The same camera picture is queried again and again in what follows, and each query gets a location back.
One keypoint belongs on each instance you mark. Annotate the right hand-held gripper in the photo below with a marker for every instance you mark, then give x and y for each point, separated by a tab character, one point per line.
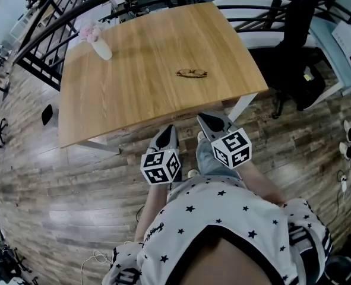
231	148

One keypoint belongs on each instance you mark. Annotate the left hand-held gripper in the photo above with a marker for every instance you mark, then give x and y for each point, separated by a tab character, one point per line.
160	166

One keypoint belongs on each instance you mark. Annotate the brown eyeglasses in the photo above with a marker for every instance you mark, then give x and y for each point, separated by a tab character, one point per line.
190	73

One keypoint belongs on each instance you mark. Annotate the person's right forearm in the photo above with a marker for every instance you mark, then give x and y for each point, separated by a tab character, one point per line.
262	186

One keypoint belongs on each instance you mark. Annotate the person's left forearm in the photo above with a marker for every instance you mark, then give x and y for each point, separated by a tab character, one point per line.
150	212

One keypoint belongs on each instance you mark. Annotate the person's white shoe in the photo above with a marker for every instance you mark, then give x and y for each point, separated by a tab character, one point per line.
193	173
201	136

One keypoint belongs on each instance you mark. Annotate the light grey denim trousers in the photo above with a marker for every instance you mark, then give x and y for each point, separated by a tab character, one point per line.
211	162

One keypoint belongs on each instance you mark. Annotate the white star print shirt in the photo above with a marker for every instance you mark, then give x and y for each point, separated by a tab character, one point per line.
216	212

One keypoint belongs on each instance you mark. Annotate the black office chair with jacket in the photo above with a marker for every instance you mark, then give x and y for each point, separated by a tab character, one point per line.
309	96

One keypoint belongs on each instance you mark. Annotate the small yellow white object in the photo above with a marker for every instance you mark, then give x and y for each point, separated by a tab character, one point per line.
307	76

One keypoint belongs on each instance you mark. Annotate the black oval floor object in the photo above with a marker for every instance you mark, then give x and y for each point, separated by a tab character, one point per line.
47	114

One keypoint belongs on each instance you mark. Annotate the pink flower bunch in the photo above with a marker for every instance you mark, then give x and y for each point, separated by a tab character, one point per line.
90	32

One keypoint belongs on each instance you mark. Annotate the pale blue side table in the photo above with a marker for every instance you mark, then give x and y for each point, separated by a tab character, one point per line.
320	40

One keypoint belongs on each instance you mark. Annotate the person's bare chest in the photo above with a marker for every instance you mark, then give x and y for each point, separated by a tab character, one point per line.
222	266

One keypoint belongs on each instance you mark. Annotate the white power strip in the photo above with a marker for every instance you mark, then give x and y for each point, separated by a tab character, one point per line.
344	184

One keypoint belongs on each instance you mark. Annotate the black metal railing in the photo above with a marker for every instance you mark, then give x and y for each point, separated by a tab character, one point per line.
40	74

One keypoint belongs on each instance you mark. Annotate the white microwave oven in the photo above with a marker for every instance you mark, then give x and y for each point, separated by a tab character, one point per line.
346	40

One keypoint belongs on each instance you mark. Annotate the black tripod equipment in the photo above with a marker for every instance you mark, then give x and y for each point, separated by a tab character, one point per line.
4	269

